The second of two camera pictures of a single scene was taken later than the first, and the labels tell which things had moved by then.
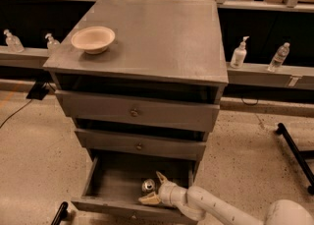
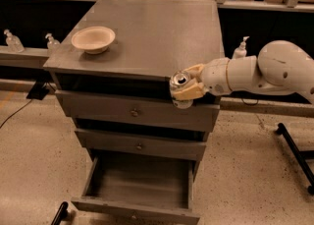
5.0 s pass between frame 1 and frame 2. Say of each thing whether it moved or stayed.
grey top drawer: stayed
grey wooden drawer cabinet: stayed
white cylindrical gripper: moved
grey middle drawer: stayed
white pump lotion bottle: stayed
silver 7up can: moved
